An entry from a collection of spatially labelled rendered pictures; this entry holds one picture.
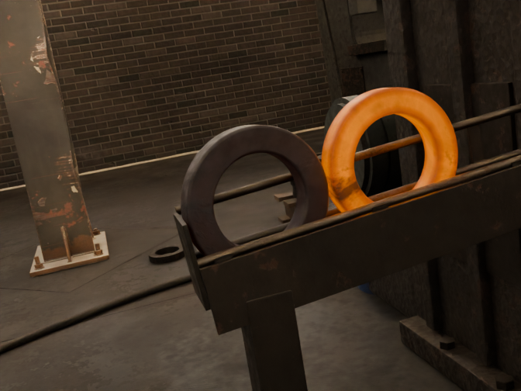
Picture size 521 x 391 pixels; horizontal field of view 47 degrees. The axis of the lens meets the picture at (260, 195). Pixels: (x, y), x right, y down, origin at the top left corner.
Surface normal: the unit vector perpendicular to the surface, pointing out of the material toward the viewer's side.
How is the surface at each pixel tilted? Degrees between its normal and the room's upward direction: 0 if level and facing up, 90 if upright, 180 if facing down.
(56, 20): 90
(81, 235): 90
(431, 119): 90
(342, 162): 90
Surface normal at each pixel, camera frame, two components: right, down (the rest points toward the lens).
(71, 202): 0.21, 0.20
